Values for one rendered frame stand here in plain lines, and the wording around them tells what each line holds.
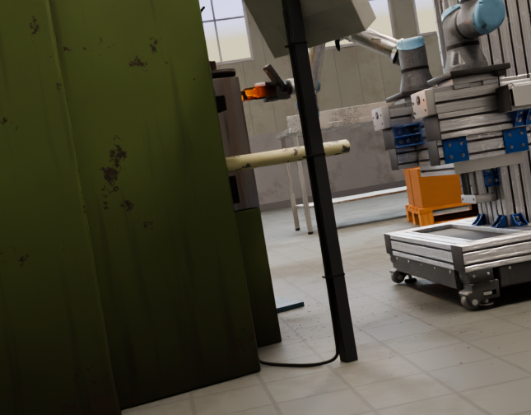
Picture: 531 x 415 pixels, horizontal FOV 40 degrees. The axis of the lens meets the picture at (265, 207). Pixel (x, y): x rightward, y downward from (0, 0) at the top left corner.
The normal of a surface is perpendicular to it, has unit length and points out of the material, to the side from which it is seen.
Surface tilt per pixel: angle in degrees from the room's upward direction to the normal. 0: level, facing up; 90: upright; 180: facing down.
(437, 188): 90
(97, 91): 90
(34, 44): 90
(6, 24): 90
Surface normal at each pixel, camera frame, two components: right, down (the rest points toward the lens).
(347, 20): -0.48, 0.62
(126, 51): 0.39, -0.03
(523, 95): 0.14, 0.02
